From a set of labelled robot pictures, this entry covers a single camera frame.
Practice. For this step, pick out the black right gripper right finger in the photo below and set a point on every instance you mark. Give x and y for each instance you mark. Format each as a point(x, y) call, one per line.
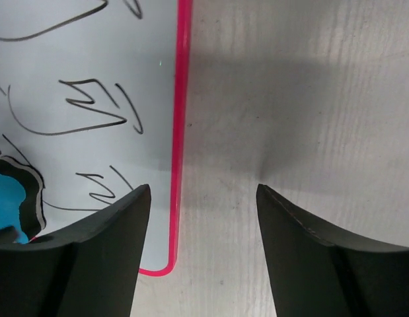
point(319, 269)

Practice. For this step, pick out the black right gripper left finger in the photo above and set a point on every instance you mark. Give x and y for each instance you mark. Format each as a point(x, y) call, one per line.
point(88, 268)

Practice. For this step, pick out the blue bone-shaped eraser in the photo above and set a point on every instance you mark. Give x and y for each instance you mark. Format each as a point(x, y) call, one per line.
point(21, 207)

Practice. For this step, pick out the pink-framed whiteboard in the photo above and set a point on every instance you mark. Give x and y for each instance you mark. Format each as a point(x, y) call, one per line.
point(93, 96)

